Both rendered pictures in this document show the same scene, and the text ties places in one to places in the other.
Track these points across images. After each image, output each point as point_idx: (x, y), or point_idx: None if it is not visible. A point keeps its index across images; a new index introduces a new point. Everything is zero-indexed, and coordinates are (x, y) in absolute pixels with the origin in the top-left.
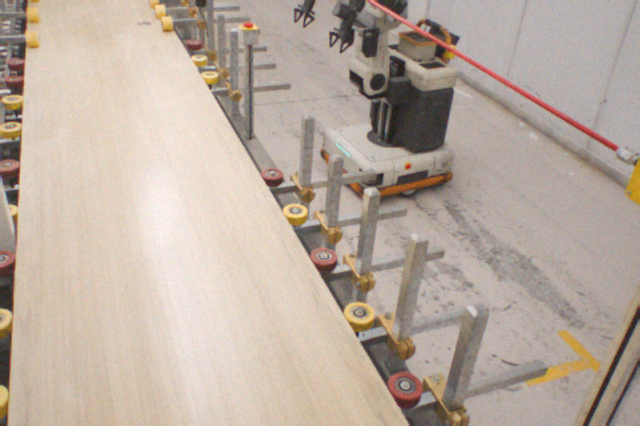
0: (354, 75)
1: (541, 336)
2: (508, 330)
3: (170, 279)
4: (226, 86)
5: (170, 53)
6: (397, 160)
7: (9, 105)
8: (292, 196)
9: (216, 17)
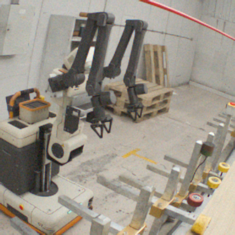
0: (74, 151)
1: (131, 161)
2: (137, 167)
3: None
4: (208, 172)
5: (229, 196)
6: (71, 181)
7: None
8: (224, 149)
9: (213, 138)
